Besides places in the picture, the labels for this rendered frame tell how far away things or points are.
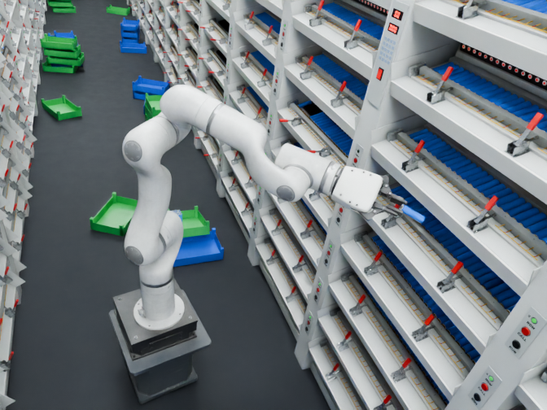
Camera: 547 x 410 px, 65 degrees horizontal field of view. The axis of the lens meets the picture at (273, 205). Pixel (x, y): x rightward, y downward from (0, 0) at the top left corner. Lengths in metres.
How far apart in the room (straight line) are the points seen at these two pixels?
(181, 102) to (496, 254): 0.82
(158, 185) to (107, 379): 1.01
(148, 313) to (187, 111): 0.85
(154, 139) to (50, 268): 1.48
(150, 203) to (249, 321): 1.06
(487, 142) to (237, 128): 0.58
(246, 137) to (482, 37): 0.57
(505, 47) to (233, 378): 1.63
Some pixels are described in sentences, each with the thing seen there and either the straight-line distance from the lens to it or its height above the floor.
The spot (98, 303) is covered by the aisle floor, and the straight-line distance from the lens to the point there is 2.35.
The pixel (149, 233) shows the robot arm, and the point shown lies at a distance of 1.42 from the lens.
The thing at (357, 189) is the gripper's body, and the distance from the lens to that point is 1.06.
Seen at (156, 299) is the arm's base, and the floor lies 0.50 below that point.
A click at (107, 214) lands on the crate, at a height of 0.00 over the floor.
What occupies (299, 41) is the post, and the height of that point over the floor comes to 1.27.
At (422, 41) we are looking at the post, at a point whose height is 1.48.
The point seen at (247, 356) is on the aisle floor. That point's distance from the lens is 2.12.
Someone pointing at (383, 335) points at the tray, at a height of 0.58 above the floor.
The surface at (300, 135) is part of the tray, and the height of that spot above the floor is 0.97.
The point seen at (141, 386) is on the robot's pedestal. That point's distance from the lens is 1.96.
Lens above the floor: 1.73
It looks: 35 degrees down
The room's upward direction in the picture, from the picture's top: 10 degrees clockwise
